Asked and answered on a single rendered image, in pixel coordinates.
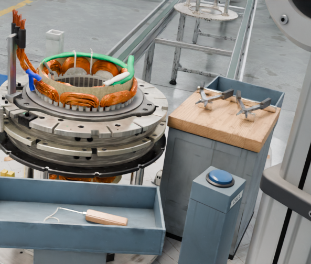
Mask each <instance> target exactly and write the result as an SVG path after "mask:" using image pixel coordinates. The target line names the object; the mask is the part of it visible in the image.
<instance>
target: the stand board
mask: <svg viewBox="0 0 311 264"><path fill-rule="evenodd" d="M200 98H201V96H200V94H199V93H197V91H195V92H194V93H193V94H192V95H191V96H190V97H188V98H187V99H186V100H185V101H184V102H183V103H182V104H181V105H180V106H179V107H177V108H176V109H175V110H174V111H173V112H172V113H171V114H170V115H169V116H168V122H167V126H168V127H172V128H176V129H179V130H182V131H186V132H189V133H192V134H195V135H199V136H203V137H206V138H210V139H213V140H216V141H220V142H223V143H226V144H230V145H233V146H237V147H240V148H244V149H247V150H251V151H254V152H258V153H259V152H260V151H261V149H262V147H263V145H264V143H265V142H266V140H267V138H268V136H269V134H270V132H271V131H272V129H273V127H274V125H275V123H276V122H277V120H278V118H279V115H280V111H281V108H279V107H277V109H276V113H271V112H268V111H264V110H261V109H258V110H255V111H252V112H253V113H255V119H254V122H250V121H247V120H243V119H240V118H239V117H240V114H239V115H237V116H236V114H237V113H238V112H239V111H240V110H241V109H240V107H239V105H238V104H237V103H236V102H235V103H234V102H231V101H226V100H222V99H220V100H216V101H212V102H213V106H212V110H211V111H210V110H207V109H203V108H200V107H198V104H196V105H195V103H196V102H197V101H199V99H200Z"/></svg>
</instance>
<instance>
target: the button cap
mask: <svg viewBox="0 0 311 264"><path fill-rule="evenodd" d="M209 179H210V180H211V181H212V182H214V183H217V184H224V185H225V184H230V183H231V182H232V175H231V174H230V173H229V172H227V171H224V170H219V169H217V170H212V171H210V173H209Z"/></svg>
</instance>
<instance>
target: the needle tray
mask: <svg viewBox="0 0 311 264"><path fill-rule="evenodd" d="M57 207H61V208H65V209H68V210H72V211H77V212H81V213H82V212H87V210H89V209H91V210H95V211H99V212H103V213H108V214H112V215H116V216H120V217H125V218H127V219H128V224H127V226H117V225H103V224H99V223H95V222H91V221H86V219H85V216H83V215H82V214H81V213H77V212H72V211H68V210H64V209H60V208H59V209H58V210H57ZM56 210H57V212H56V213H55V214H54V215H53V216H51V217H55V218H57V219H59V221H60V222H58V220H57V219H55V218H49V219H47V220H45V222H44V219H45V218H46V217H48V216H50V215H52V214H53V213H54V212H55V211H56ZM165 231H166V229H165V222H164V216H163V209H162V202H161V198H160V191H159V187H158V186H146V185H130V184H114V183H98V182H82V181H66V180H49V179H33V178H17V177H1V176H0V248H16V249H33V250H34V255H33V264H106V254H107V253H115V254H137V255H159V256H161V255H162V250H163V244H164V237H165Z"/></svg>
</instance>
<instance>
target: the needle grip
mask: <svg viewBox="0 0 311 264"><path fill-rule="evenodd" d="M85 219H86V221H91V222H95V223H99V224H103V225H117V226H127V224H128V219H127V218H125V217H120V216H116V215H112V214H108V213H103V212H99V211H95V210H91V209H89V210H87V213H86V216H85Z"/></svg>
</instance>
